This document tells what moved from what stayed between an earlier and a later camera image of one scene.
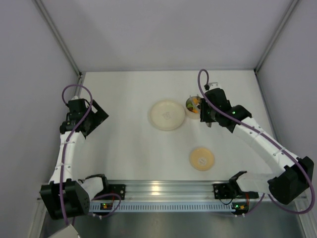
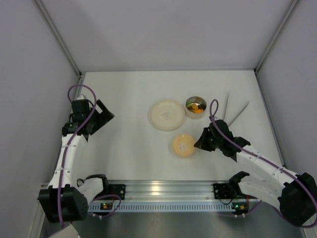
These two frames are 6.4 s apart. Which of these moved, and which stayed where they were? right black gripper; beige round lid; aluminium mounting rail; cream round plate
Moved: right black gripper; beige round lid
Stayed: cream round plate; aluminium mounting rail
